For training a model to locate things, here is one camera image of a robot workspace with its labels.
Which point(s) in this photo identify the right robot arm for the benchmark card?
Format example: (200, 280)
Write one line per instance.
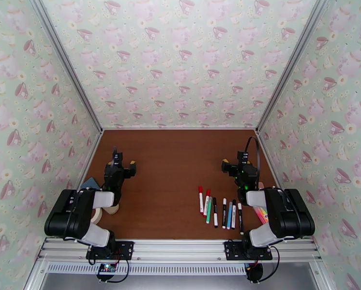
(289, 213)

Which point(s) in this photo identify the small circuit board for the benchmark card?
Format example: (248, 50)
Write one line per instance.
(106, 268)

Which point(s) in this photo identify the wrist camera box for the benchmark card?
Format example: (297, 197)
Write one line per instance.
(243, 157)
(117, 157)

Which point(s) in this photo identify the aluminium back rail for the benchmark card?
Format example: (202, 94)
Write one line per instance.
(180, 128)

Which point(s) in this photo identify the aluminium front beam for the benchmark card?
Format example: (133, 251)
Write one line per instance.
(180, 248)

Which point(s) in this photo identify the green highlighter pen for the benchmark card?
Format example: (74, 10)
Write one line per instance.
(209, 213)

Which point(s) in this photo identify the blue highlighter pen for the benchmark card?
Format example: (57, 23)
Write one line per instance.
(229, 218)

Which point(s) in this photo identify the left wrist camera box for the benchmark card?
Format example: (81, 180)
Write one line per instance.
(117, 157)

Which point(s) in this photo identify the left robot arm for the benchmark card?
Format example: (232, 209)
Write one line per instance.
(68, 216)

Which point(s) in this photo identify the pack of coloured highlighters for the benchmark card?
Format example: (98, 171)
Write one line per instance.
(261, 215)

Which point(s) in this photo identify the aluminium corner post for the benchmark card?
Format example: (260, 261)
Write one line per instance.
(67, 61)
(293, 61)

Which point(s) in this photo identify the black round disc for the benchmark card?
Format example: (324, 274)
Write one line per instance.
(255, 272)

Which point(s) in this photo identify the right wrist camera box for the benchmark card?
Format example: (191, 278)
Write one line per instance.
(243, 157)

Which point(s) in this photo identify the white masking tape roll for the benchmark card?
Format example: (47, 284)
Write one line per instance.
(97, 218)

